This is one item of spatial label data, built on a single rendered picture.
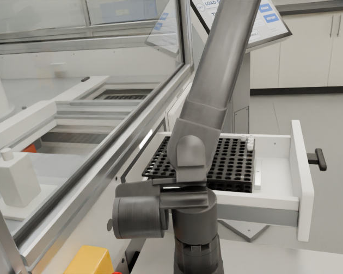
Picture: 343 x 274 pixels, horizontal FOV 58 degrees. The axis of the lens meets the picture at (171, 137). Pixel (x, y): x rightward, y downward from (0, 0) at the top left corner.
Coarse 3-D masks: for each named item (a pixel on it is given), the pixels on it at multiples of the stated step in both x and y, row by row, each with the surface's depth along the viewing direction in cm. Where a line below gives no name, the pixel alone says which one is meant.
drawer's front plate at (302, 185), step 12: (300, 132) 67; (300, 144) 63; (300, 156) 59; (300, 168) 55; (300, 180) 53; (300, 192) 52; (312, 192) 49; (300, 204) 52; (312, 204) 50; (300, 216) 52; (300, 228) 52; (300, 240) 54
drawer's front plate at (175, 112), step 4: (188, 84) 108; (188, 88) 103; (184, 92) 100; (188, 92) 101; (180, 96) 97; (184, 96) 96; (180, 100) 94; (184, 100) 95; (176, 104) 91; (180, 104) 91; (172, 108) 88; (176, 108) 88; (180, 108) 91; (172, 112) 86; (176, 112) 88; (180, 112) 92; (168, 116) 85; (172, 116) 85; (176, 116) 88; (168, 120) 86; (172, 120) 86; (172, 124) 86; (172, 128) 87
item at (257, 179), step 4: (256, 160) 74; (260, 160) 74; (256, 164) 72; (260, 164) 72; (256, 168) 71; (260, 168) 71; (256, 172) 69; (260, 172) 69; (256, 176) 68; (260, 176) 68; (256, 180) 66; (260, 180) 66; (256, 184) 65; (260, 184) 65; (256, 188) 65; (260, 188) 65
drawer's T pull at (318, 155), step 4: (316, 148) 64; (320, 148) 63; (316, 152) 63; (320, 152) 62; (308, 156) 61; (312, 156) 61; (316, 156) 61; (320, 156) 61; (308, 160) 61; (312, 160) 60; (316, 160) 60; (320, 160) 59; (324, 160) 59; (316, 164) 60; (320, 164) 58; (324, 164) 58; (320, 168) 58; (324, 168) 58
